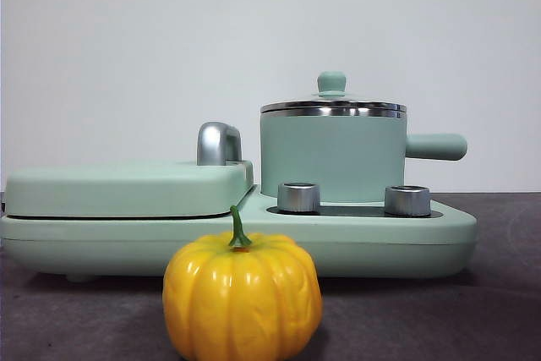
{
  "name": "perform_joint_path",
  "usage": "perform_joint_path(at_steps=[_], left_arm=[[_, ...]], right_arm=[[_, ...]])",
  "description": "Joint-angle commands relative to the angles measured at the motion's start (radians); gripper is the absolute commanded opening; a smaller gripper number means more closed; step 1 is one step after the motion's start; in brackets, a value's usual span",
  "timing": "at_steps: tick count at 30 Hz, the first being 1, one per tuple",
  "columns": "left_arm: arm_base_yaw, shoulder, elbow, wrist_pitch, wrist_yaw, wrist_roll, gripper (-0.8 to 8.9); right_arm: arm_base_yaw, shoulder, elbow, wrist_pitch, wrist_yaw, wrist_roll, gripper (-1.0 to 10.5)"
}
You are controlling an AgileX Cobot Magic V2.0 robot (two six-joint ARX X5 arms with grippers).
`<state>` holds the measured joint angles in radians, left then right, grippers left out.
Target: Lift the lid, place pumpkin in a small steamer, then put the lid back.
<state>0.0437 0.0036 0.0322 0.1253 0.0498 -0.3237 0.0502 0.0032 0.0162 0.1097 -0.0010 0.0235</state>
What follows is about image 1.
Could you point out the glass lid with green knob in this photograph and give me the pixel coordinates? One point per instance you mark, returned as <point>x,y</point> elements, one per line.
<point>331,82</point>

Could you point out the yellow toy pumpkin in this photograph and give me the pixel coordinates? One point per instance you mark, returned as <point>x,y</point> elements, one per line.
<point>241,293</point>

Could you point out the silver control knob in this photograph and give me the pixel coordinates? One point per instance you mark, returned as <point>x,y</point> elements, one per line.
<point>298,198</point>
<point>406,201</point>

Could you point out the mint green breakfast machine base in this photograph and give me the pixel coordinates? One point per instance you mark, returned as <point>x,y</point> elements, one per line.
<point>359,247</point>

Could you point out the mint green griddle cover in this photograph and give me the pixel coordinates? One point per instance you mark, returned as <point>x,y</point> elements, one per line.
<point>127,192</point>

